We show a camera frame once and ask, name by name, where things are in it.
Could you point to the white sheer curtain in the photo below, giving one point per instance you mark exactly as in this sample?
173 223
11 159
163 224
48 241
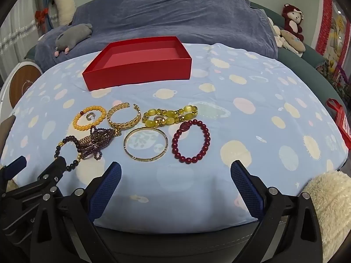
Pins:
16 38

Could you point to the artificial flower bunch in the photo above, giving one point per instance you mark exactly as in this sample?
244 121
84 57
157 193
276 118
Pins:
336 79

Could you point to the grey plush toy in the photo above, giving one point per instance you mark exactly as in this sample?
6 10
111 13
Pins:
72 35

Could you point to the red gift bag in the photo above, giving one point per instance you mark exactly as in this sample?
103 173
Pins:
341 117

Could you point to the gold mesh band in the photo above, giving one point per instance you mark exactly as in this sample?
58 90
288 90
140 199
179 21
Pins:
82 142

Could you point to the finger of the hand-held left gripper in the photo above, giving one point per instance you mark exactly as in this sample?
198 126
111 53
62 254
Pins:
16 165
59 164

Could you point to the light blue planet-print sheet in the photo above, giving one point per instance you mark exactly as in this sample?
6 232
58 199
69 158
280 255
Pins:
246 128

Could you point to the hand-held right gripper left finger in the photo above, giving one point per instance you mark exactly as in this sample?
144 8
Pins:
105 191

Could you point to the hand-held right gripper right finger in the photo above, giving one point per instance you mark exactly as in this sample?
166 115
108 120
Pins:
246 191

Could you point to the red monkey plush toy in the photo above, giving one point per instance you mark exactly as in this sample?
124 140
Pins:
292 27

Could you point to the cream fluffy blanket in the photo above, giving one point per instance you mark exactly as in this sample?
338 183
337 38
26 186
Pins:
331 205

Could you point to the red bow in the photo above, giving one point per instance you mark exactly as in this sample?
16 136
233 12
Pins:
41 15

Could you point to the blue-grey blanket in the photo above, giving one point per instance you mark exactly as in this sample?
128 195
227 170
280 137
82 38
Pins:
178 16

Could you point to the cream plush toy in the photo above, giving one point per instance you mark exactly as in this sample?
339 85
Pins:
292 42

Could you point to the white alpaca plush toy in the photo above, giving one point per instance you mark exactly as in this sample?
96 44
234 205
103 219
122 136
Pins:
64 5

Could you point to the teal bed frame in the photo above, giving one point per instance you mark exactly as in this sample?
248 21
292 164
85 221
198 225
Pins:
309 54

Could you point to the round white wooden-faced appliance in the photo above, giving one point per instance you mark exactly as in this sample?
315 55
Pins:
23 83

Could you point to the thin gold bangle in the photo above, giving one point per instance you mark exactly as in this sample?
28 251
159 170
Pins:
142 159

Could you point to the red cardboard box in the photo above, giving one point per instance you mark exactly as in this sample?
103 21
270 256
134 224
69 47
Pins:
137 72

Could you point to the red fringed wall banner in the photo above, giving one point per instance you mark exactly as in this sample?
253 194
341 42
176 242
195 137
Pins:
326 19

